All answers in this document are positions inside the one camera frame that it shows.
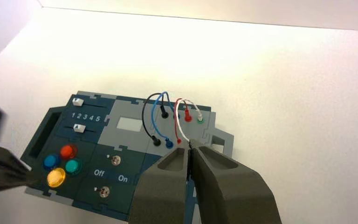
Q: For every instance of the white slider knob up arrow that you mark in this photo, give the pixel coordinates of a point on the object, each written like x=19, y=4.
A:
x=79, y=128

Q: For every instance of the blue grey control panel board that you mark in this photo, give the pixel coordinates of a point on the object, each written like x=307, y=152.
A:
x=86, y=199

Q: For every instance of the yellow push button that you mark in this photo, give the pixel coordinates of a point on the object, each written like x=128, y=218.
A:
x=56, y=177

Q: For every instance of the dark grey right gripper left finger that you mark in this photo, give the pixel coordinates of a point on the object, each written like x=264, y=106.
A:
x=160, y=194

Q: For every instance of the white rectangular display window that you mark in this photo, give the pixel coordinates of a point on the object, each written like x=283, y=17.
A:
x=129, y=124

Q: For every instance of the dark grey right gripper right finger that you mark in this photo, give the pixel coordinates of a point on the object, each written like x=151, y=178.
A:
x=234, y=194

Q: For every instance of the white slider knob down arrow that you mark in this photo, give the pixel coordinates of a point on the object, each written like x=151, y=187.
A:
x=78, y=102

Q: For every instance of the blue push button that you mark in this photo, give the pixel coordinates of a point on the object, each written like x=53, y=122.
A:
x=51, y=161

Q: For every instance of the red push button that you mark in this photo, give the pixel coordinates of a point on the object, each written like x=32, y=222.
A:
x=68, y=151

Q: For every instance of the green push button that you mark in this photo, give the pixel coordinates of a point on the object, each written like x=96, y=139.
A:
x=73, y=166

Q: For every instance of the silver toggle switch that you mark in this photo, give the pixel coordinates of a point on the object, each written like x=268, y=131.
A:
x=105, y=191
x=116, y=160

